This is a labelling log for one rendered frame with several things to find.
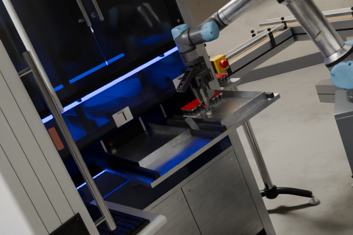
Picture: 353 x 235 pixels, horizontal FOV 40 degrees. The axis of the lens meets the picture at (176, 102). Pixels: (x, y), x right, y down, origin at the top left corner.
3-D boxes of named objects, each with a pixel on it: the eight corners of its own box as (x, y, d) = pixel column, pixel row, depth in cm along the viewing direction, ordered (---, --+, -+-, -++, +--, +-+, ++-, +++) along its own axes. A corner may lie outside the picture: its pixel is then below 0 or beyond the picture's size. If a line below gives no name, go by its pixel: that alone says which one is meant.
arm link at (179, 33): (183, 27, 195) (166, 31, 199) (193, 51, 198) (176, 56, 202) (191, 20, 201) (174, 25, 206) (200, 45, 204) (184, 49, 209)
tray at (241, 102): (176, 122, 219) (173, 115, 218) (217, 96, 231) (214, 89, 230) (223, 128, 190) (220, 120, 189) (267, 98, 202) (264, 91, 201)
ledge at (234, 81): (206, 92, 249) (205, 89, 249) (224, 81, 255) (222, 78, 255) (223, 93, 238) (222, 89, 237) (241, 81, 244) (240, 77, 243)
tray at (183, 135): (103, 158, 212) (100, 150, 211) (149, 128, 224) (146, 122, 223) (141, 169, 184) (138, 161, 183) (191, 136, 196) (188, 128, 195)
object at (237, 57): (212, 96, 246) (201, 68, 241) (194, 95, 258) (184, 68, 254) (297, 42, 278) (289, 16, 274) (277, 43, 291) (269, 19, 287)
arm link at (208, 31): (219, 15, 198) (196, 22, 204) (208, 23, 189) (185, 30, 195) (225, 33, 200) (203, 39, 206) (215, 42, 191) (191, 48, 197)
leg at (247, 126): (262, 199, 285) (218, 83, 263) (272, 191, 289) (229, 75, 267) (273, 203, 277) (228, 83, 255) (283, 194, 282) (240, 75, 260)
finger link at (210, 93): (220, 100, 209) (211, 82, 207) (210, 107, 206) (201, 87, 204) (216, 101, 211) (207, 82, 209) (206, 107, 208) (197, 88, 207)
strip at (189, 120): (189, 131, 201) (184, 119, 199) (194, 128, 203) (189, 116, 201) (210, 135, 189) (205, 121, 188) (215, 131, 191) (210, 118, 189)
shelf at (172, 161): (95, 167, 210) (93, 163, 209) (210, 94, 243) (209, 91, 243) (152, 188, 170) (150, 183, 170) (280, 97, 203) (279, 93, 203)
